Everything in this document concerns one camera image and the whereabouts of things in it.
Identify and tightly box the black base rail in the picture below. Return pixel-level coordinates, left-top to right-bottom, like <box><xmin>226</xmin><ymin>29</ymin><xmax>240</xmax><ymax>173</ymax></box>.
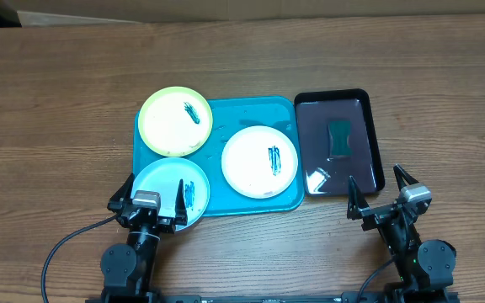
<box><xmin>84</xmin><ymin>290</ymin><xmax>461</xmax><ymax>303</ymax></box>

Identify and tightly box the teal plastic tray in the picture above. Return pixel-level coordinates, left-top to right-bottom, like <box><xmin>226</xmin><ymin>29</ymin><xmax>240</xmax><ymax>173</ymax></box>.
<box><xmin>133</xmin><ymin>96</ymin><xmax>304</xmax><ymax>216</ymax></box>

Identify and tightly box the green scrubbing sponge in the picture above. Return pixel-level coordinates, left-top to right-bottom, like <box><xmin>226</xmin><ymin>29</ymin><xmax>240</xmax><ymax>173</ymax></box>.
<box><xmin>328</xmin><ymin>120</ymin><xmax>352</xmax><ymax>158</ymax></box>

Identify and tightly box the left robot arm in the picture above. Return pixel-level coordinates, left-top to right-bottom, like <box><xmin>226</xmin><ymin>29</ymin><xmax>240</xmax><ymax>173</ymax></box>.
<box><xmin>100</xmin><ymin>174</ymin><xmax>188</xmax><ymax>303</ymax></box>

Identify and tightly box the light blue plate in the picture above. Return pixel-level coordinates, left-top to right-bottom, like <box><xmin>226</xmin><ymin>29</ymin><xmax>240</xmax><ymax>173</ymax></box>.
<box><xmin>131</xmin><ymin>157</ymin><xmax>211</xmax><ymax>231</ymax></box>

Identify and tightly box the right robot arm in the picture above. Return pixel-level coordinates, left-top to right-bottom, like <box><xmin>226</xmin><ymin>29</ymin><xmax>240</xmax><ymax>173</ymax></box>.
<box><xmin>347</xmin><ymin>164</ymin><xmax>459</xmax><ymax>302</ymax></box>

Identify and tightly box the black plastic tray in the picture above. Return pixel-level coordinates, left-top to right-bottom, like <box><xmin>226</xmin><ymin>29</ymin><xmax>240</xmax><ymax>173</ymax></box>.
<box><xmin>294</xmin><ymin>88</ymin><xmax>386</xmax><ymax>196</ymax></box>

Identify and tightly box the white plate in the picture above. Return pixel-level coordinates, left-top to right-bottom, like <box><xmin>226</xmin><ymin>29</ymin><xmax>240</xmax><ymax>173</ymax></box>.
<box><xmin>221</xmin><ymin>125</ymin><xmax>299</xmax><ymax>199</ymax></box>

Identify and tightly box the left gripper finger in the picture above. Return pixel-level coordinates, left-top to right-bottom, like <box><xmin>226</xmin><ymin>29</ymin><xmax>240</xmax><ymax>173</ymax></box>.
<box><xmin>174</xmin><ymin>179</ymin><xmax>188</xmax><ymax>226</ymax></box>
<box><xmin>107</xmin><ymin>173</ymin><xmax>135</xmax><ymax>212</ymax></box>

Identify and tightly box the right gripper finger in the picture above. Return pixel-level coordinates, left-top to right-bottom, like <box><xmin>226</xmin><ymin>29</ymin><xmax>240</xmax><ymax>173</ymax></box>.
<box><xmin>393</xmin><ymin>164</ymin><xmax>418</xmax><ymax>190</ymax></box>
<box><xmin>347</xmin><ymin>176</ymin><xmax>370</xmax><ymax>220</ymax></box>

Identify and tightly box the cardboard backdrop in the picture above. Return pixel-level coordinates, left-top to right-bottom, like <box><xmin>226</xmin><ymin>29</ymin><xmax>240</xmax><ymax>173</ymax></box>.
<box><xmin>6</xmin><ymin>0</ymin><xmax>485</xmax><ymax>23</ymax></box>

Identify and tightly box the yellow-rimmed plate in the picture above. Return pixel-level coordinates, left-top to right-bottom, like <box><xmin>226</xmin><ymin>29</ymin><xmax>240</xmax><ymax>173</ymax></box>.
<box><xmin>137</xmin><ymin>86</ymin><xmax>213</xmax><ymax>157</ymax></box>

